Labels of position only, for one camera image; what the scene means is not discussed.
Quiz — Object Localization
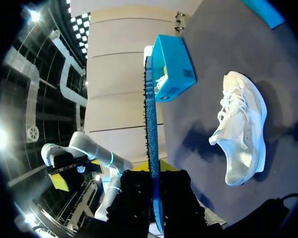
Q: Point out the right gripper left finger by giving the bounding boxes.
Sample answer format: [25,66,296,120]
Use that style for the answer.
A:
[106,162,152,238]

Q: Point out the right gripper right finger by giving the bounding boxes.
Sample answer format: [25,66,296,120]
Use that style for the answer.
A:
[158,160,206,238]

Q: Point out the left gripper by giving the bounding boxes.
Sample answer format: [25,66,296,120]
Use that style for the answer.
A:
[45,151,105,193]

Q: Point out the blue and black insole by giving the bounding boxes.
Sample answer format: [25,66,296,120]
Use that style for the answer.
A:
[142,56,165,234]

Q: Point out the white sneaker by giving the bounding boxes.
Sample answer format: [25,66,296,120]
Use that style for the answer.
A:
[154,73,170,91]
[208,70,268,187]

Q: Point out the teal shoebox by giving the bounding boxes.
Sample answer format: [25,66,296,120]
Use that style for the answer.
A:
[151,34,197,103]
[240,0,286,29]

